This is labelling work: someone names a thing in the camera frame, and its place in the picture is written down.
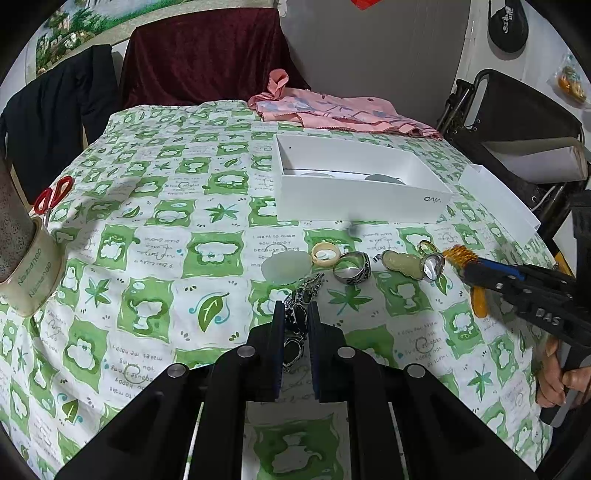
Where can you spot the pale translucent jade pendant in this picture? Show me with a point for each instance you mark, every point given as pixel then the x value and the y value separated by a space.
pixel 286 268

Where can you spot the green gourd jade pendant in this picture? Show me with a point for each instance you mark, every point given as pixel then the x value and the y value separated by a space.
pixel 401 265

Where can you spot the person's right hand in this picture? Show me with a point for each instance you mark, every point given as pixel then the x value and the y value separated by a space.
pixel 551 381

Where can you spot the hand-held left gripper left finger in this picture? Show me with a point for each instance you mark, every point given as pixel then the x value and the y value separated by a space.
pixel 278 355

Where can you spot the red paper wall decoration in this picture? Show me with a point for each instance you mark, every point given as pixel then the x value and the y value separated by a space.
pixel 364 2

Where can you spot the pink printed cloth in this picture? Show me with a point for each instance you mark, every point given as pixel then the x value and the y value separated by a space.
pixel 341 113

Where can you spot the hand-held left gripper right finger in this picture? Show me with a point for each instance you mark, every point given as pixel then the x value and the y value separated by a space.
pixel 315 355

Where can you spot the white box lid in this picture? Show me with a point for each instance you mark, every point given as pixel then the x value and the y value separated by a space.
pixel 501 203

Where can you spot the landscape wall poster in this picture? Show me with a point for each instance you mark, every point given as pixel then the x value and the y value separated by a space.
pixel 69 25

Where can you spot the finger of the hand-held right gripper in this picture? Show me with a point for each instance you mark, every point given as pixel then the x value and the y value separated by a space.
pixel 485 280
pixel 501 271

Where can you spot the clear plastic bag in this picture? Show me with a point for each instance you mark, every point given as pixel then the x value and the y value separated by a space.
pixel 570 78

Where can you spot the white cardboard box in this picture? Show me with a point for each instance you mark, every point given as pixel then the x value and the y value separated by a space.
pixel 358 194

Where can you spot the maroon velvet cloth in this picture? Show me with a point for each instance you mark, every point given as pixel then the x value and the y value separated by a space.
pixel 207 60

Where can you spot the white cardboard sheet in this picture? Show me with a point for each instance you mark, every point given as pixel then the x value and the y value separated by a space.
pixel 531 161

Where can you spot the black garment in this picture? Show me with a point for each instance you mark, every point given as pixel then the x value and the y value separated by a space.
pixel 51 124

